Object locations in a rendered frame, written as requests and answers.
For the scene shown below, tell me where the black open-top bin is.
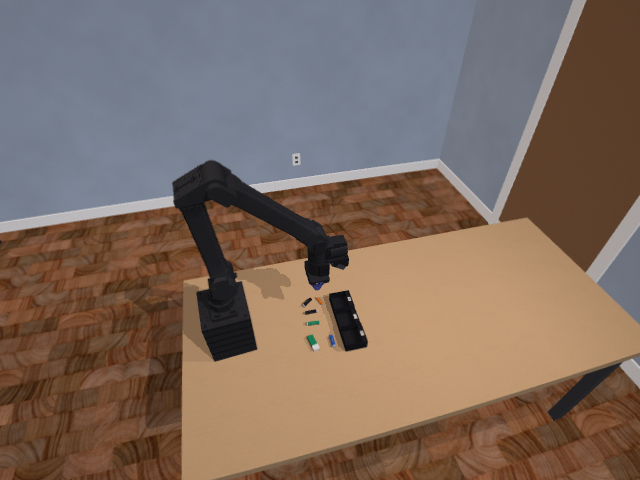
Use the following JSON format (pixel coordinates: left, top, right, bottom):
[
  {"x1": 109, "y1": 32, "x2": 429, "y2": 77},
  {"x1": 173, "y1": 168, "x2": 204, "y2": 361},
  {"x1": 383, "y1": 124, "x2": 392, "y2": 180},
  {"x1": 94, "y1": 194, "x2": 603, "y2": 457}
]
[{"x1": 329, "y1": 290, "x2": 368, "y2": 352}]

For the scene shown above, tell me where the white and green eraser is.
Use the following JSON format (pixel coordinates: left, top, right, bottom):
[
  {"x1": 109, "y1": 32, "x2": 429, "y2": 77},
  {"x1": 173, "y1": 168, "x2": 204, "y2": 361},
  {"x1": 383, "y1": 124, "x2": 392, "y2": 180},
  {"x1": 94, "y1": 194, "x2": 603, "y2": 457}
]
[{"x1": 307, "y1": 334, "x2": 320, "y2": 352}]

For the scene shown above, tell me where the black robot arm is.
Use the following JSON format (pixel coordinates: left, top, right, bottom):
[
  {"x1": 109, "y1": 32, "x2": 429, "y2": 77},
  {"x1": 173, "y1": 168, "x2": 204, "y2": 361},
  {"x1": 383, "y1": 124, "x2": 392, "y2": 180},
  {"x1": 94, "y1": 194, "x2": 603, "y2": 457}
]
[{"x1": 172, "y1": 160, "x2": 349, "y2": 322}]

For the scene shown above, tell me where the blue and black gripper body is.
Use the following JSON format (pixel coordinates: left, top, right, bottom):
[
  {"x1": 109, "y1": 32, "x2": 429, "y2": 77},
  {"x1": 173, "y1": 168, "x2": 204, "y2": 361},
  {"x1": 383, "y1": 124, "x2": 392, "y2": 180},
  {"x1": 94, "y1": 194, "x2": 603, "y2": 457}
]
[{"x1": 304, "y1": 260, "x2": 330, "y2": 285}]

